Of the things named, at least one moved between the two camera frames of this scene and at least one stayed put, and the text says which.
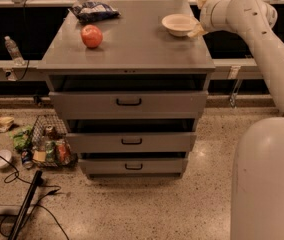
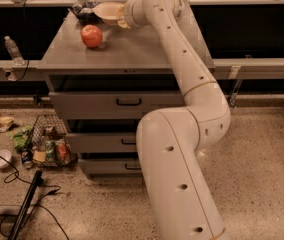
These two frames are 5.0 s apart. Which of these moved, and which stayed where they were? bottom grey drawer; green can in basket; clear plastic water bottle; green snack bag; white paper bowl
Moved: white paper bowl
Stayed: green can in basket; clear plastic water bottle; green snack bag; bottom grey drawer
